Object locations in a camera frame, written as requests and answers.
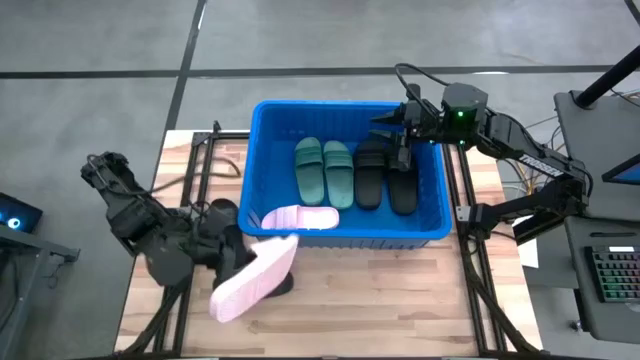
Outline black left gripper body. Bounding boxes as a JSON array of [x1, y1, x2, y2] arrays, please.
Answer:
[[197, 227, 241, 282]]

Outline yellow cable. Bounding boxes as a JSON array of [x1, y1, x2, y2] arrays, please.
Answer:
[[512, 159, 534, 201]]

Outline grey keyboard desk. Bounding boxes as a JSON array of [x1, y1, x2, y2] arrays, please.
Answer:
[[564, 215, 640, 345]]

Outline pink slide sandal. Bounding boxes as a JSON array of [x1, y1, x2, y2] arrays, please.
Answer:
[[261, 204, 340, 231], [208, 233, 300, 324]]

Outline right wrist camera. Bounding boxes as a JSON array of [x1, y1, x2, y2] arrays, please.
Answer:
[[394, 144, 414, 172]]

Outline black device with blue light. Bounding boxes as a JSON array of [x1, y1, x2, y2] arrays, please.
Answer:
[[0, 192, 44, 235]]

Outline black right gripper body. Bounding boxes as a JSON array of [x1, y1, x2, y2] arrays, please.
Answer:
[[402, 98, 446, 146]]

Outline grey desk with pole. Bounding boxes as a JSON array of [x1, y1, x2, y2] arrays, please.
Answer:
[[553, 89, 640, 222]]

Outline tilted screen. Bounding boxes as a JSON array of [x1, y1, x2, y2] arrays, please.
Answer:
[[601, 153, 640, 186]]

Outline black pole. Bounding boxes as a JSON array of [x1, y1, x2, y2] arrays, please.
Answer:
[[572, 44, 640, 109]]

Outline blue plastic bin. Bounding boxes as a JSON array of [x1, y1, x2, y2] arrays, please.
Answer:
[[237, 99, 454, 250]]

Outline backlit keyboard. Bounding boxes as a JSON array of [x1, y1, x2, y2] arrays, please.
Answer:
[[584, 244, 640, 305]]

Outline dark grey side table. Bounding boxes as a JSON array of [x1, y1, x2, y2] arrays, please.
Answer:
[[0, 224, 81, 360]]

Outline green slide sandal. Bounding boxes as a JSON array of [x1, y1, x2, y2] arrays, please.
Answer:
[[323, 140, 355, 210], [293, 137, 325, 207]]

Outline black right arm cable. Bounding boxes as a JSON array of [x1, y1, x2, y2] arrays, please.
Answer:
[[394, 63, 451, 117]]

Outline white paper sheet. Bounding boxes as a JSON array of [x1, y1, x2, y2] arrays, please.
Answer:
[[517, 214, 540, 270]]

